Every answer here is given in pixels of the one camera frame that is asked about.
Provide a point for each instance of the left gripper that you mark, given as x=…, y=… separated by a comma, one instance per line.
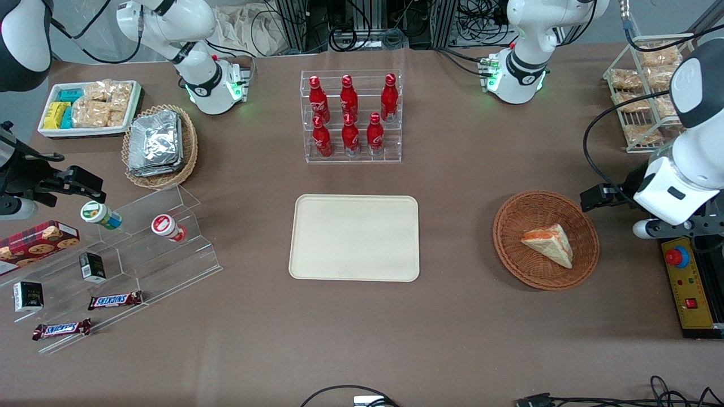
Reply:
x=626, y=191

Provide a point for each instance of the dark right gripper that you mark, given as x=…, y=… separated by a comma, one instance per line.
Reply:
x=27, y=176

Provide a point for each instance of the triangle sandwich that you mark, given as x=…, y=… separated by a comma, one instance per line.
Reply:
x=551, y=244

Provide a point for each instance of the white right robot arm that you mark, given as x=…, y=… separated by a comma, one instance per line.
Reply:
x=206, y=85

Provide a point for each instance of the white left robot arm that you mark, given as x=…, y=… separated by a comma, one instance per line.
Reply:
x=529, y=62

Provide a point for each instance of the white rectangular snack tray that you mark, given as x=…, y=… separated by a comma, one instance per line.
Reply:
x=85, y=131

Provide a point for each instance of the brown round wicker basket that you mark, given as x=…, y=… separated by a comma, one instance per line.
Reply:
x=517, y=237

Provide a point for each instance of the light oval wicker basket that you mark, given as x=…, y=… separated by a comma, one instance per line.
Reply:
x=189, y=144

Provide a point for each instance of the beige plastic serving tray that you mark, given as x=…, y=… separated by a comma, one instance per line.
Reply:
x=354, y=237

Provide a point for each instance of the green-lid yogurt cup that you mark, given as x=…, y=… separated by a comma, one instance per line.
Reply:
x=97, y=213

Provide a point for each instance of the red tartan cookie box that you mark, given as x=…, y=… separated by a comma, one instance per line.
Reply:
x=34, y=243

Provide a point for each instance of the clear-bagged pastry pack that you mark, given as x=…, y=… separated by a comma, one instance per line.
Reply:
x=642, y=134
x=659, y=56
x=630, y=102
x=660, y=77
x=625, y=79
x=666, y=107

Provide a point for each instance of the teal snack packet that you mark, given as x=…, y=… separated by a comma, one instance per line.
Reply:
x=70, y=95
x=68, y=118

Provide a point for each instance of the yellow snack packet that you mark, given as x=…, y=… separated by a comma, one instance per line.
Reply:
x=55, y=116

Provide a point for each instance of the small black carton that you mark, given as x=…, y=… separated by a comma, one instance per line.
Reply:
x=28, y=297
x=92, y=267

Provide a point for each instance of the clear-bagged rice cracker pile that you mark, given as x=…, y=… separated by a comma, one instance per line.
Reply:
x=102, y=104

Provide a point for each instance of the silver foil pack stack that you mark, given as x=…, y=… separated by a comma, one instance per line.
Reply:
x=155, y=144

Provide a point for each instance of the red-lid yogurt cup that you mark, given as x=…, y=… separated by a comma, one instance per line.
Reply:
x=165, y=226

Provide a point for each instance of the yellow emergency stop box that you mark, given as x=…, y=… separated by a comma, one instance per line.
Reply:
x=690, y=282

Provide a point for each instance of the brown snickers bar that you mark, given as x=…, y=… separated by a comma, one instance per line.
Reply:
x=115, y=301
x=61, y=329

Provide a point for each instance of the clear acrylic step display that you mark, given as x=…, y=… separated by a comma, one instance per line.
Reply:
x=164, y=265

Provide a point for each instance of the red cola bottle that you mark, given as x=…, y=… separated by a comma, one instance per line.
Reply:
x=389, y=99
x=349, y=99
x=375, y=137
x=350, y=138
x=318, y=102
x=322, y=140

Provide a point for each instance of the beige cloth bag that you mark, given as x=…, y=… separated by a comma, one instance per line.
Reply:
x=249, y=31

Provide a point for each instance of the clear acrylic bottle rack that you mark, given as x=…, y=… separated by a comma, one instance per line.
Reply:
x=362, y=158

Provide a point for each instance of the small white device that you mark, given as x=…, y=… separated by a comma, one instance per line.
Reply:
x=367, y=402

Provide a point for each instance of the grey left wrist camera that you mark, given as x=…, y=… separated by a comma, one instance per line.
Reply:
x=679, y=229

